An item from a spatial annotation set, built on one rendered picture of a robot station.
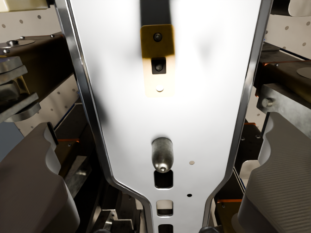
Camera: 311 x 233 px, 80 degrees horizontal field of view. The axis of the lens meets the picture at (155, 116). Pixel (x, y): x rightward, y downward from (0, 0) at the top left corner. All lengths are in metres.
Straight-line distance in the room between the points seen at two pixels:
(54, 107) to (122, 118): 0.44
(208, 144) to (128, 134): 0.12
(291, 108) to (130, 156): 0.22
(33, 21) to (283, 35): 0.64
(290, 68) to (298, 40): 0.31
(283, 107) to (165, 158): 0.16
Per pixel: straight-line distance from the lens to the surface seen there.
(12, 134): 0.78
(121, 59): 0.23
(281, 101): 0.27
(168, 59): 0.23
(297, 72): 0.31
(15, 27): 0.64
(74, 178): 0.33
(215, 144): 0.30
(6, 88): 0.21
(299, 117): 0.26
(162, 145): 0.27
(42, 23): 0.60
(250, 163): 0.36
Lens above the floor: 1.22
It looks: 58 degrees down
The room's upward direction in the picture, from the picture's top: 179 degrees counter-clockwise
